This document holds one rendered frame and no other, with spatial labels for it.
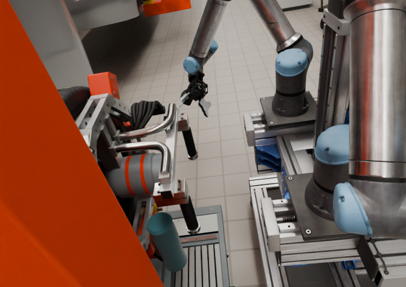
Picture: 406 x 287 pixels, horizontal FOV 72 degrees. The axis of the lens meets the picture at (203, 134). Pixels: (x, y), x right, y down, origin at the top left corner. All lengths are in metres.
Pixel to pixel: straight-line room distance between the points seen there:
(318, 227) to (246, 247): 0.95
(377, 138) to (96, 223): 0.41
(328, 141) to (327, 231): 0.24
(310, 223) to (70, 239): 0.63
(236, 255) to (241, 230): 0.16
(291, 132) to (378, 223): 0.82
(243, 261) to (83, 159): 1.39
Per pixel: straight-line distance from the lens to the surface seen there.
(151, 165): 0.93
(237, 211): 1.88
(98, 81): 1.01
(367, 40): 0.50
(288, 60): 1.13
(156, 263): 1.53
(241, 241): 1.76
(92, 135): 0.80
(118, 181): 0.96
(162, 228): 0.97
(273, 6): 1.22
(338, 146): 0.72
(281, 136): 1.24
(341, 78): 0.87
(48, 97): 0.37
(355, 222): 0.47
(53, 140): 0.36
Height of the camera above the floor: 1.51
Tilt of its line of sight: 37 degrees down
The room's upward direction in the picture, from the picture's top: 12 degrees counter-clockwise
